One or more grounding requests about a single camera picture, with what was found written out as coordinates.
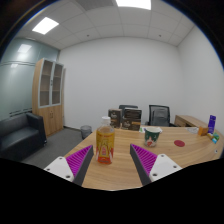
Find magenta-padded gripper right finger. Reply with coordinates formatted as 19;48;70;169
129;143;183;187

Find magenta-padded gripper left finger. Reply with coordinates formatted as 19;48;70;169
43;144;95;187

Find orange drink bottle white cap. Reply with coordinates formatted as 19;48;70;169
95;115;116;165

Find green and white mug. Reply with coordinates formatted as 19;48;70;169
143;126;163;148

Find grey waste bin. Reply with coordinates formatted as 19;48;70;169
80;124;93;140

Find white printed leaflet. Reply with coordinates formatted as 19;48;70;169
139;125;163;134

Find flat round red coaster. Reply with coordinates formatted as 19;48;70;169
173;139;186;148

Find large dark brown box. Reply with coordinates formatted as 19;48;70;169
120;107;143;132

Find black mesh office chair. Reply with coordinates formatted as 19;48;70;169
145;104;174;128

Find small dark brown box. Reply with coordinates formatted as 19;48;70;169
107;108;123;129

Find wooden shelf cabinet glass doors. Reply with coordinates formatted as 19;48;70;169
31;57;66;137

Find dark padded office chair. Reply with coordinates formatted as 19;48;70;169
118;104;139;111

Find wooden side desk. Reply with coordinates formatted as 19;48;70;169
174;114;209;128

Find orange cardboard box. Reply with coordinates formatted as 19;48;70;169
197;125;210;137

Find black leather sofa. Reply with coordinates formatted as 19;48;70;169
0;112;48;162

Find purple standing box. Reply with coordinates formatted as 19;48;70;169
207;114;217;134

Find small square ceiling light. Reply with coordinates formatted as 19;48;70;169
31;16;60;36

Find large square ceiling light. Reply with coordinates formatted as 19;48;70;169
115;0;152;11

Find grey ceiling air vent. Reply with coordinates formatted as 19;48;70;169
74;0;116;11

